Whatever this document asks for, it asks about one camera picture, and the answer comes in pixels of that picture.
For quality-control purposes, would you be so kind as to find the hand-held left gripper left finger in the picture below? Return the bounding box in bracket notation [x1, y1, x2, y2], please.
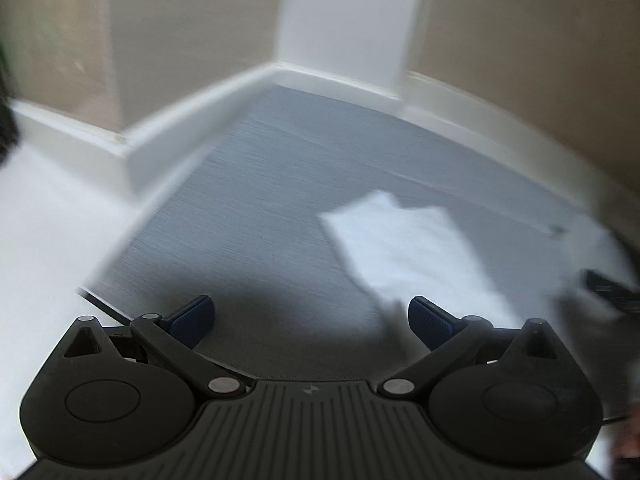
[62, 296, 246, 402]

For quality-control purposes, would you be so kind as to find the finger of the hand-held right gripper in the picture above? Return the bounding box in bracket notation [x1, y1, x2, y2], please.
[584, 267, 640, 312]

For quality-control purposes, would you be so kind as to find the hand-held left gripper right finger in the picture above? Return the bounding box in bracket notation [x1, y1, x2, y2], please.
[377, 296, 561, 401]

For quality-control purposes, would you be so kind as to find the white cloth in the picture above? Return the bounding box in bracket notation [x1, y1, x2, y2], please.
[319, 189, 506, 323]

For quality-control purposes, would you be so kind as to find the grey mat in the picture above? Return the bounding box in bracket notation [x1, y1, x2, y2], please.
[79, 84, 593, 382]

